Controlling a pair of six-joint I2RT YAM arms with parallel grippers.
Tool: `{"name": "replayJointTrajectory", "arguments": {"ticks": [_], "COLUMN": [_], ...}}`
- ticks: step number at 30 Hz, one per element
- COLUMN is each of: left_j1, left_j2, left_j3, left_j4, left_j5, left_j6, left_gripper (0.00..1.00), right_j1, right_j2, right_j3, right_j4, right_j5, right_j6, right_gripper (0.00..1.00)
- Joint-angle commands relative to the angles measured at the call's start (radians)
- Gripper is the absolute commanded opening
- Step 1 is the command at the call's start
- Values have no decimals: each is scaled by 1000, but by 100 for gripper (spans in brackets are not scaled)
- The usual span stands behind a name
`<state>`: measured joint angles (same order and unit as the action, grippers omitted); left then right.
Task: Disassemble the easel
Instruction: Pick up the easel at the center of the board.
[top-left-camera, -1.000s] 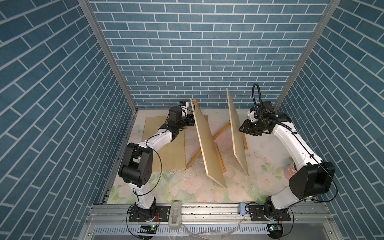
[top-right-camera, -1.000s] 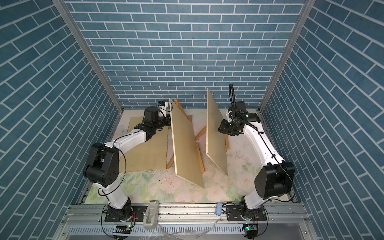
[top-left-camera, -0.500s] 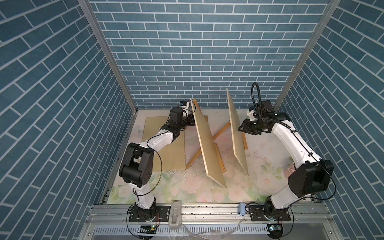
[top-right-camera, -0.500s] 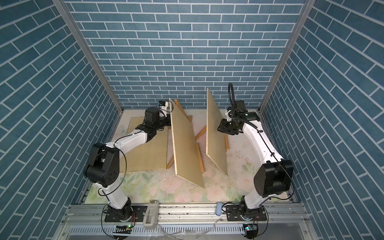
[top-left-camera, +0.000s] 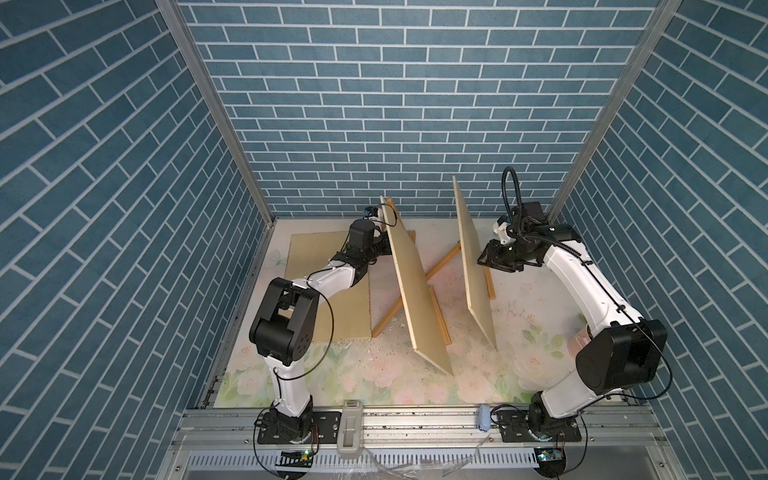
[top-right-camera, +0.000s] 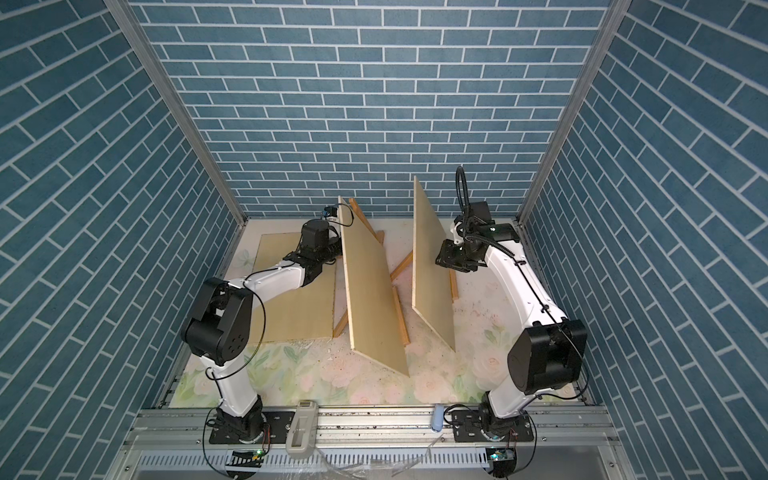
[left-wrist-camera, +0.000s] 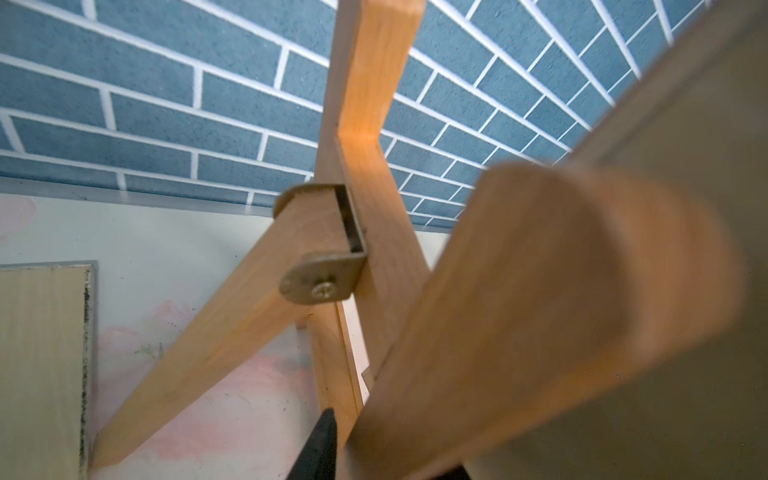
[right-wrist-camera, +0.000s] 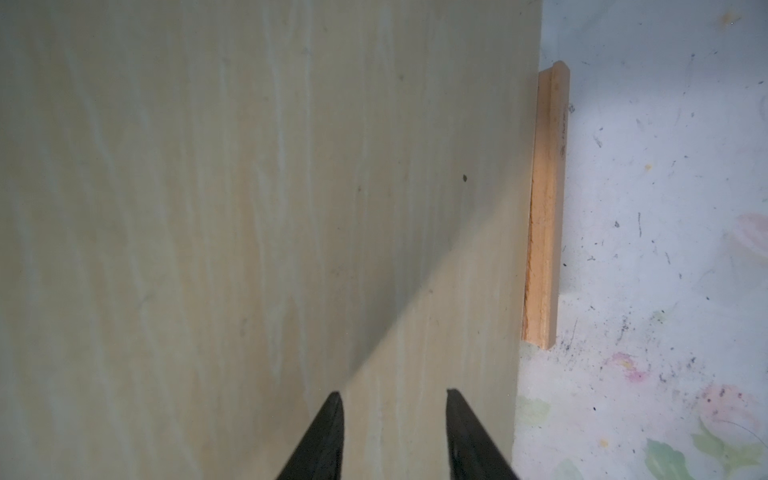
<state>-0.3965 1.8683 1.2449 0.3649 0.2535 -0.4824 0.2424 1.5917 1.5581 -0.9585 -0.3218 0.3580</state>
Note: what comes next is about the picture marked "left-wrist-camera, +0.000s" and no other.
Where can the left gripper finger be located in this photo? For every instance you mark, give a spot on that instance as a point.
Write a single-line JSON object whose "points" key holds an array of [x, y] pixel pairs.
{"points": [[318, 457]]}

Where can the wooden easel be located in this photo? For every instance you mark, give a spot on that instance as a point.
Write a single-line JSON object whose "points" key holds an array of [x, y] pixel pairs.
{"points": [[555, 286]]}

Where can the plywood canvas board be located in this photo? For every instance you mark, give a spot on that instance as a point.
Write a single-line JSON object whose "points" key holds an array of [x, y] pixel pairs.
{"points": [[698, 121], [47, 320]]}

